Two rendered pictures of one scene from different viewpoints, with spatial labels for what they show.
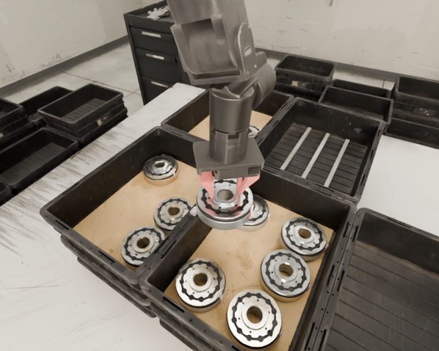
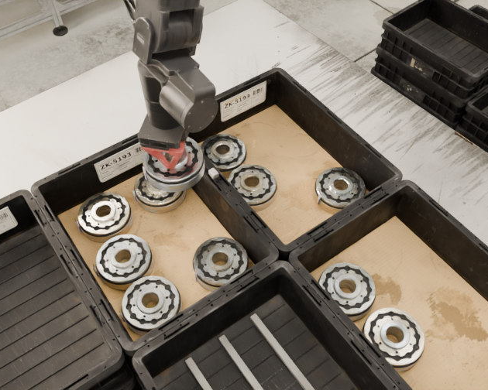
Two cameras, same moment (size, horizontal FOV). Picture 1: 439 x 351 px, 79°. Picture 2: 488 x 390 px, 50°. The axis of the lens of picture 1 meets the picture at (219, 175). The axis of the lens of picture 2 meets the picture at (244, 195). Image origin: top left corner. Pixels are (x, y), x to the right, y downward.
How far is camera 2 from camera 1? 0.87 m
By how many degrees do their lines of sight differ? 66
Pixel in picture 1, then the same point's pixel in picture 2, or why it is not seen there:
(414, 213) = not seen: outside the picture
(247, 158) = (149, 126)
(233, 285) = (146, 218)
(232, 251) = (180, 231)
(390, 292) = (43, 367)
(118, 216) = (280, 143)
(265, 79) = (170, 98)
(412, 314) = (14, 370)
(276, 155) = (327, 371)
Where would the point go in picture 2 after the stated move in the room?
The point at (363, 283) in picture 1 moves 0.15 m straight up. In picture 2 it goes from (69, 343) to (42, 306)
